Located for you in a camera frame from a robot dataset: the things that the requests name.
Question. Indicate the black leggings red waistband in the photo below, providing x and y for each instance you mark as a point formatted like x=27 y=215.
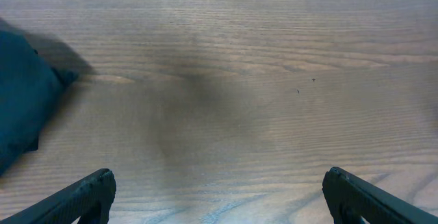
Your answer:
x=30 y=90

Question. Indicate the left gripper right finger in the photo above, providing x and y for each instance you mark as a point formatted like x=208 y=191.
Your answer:
x=351 y=199

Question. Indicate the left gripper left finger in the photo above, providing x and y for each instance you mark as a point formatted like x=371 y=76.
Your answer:
x=87 y=201

